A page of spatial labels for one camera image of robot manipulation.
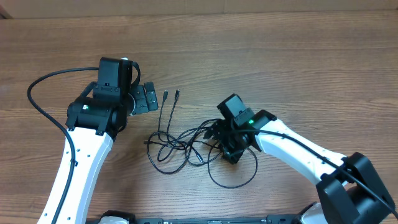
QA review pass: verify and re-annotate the black left camera cable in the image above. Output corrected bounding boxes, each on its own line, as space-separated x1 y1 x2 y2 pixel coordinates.
27 67 100 224

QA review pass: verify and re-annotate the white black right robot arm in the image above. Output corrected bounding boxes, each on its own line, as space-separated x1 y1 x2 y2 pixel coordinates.
205 94 397 224

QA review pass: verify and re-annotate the black cable bundle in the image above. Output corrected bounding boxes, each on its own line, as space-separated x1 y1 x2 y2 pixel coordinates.
144 89 224 175

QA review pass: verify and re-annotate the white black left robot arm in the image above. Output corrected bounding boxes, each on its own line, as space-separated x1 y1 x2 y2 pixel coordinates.
27 57 159 223

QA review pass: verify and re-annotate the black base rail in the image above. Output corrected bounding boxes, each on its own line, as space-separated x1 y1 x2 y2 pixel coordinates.
86 210 312 224

